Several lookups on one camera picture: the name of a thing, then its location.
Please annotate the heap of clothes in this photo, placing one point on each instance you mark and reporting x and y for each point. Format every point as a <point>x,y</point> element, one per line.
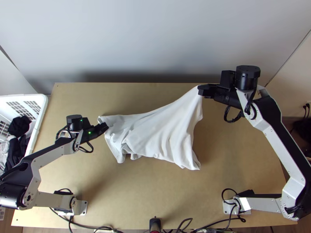
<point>17,140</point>

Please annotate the white t-shirt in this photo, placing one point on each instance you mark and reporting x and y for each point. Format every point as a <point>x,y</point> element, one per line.
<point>155,131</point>

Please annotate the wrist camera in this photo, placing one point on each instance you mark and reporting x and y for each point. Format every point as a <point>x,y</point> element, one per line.
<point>227,78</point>
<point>88,124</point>

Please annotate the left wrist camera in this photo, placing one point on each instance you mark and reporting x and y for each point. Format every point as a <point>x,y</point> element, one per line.
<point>88,124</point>

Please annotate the black bag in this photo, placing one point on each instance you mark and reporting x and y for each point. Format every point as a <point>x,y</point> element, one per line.
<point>302,129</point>

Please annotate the white laundry basket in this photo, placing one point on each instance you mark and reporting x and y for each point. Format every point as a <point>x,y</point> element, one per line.
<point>36,109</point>

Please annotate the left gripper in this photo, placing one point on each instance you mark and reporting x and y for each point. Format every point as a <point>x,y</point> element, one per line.
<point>92,133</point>

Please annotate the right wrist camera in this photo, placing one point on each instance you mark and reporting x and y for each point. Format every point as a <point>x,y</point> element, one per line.
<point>227,78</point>

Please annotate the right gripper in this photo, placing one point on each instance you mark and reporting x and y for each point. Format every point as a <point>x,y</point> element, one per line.
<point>226,97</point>

